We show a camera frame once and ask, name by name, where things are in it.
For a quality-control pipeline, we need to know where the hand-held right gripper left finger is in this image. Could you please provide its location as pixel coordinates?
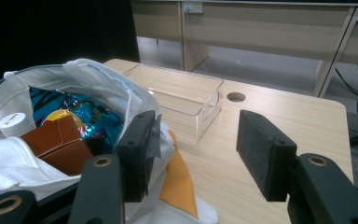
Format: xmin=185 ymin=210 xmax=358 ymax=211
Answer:
xmin=114 ymin=109 xmax=163 ymax=203

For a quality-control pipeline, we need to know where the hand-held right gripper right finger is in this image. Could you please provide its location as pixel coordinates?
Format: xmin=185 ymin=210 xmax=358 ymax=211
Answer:
xmin=236 ymin=109 xmax=299 ymax=203

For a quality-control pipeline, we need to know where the blue chips bag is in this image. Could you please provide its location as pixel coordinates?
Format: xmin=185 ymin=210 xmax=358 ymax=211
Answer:
xmin=29 ymin=87 xmax=126 ymax=156

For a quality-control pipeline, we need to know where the clear plastic bin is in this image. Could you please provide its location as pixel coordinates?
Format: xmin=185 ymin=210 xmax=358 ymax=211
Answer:
xmin=123 ymin=63 xmax=225 ymax=147

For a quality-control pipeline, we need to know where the white tote bag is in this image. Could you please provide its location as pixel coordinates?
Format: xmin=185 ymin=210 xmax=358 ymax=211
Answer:
xmin=0 ymin=58 xmax=219 ymax=224

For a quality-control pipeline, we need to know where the brown carton box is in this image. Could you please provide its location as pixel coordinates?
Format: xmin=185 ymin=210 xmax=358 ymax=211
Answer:
xmin=21 ymin=115 xmax=94 ymax=177

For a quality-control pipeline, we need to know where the orange juice bottle white cap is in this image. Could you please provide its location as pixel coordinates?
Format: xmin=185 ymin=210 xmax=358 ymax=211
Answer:
xmin=0 ymin=112 xmax=37 ymax=139

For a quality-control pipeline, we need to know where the beige office desk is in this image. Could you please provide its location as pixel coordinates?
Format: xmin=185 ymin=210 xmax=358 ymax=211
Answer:
xmin=130 ymin=0 xmax=358 ymax=98

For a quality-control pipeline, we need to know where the black curtain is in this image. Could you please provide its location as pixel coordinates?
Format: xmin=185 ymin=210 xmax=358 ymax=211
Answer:
xmin=0 ymin=0 xmax=142 ymax=92

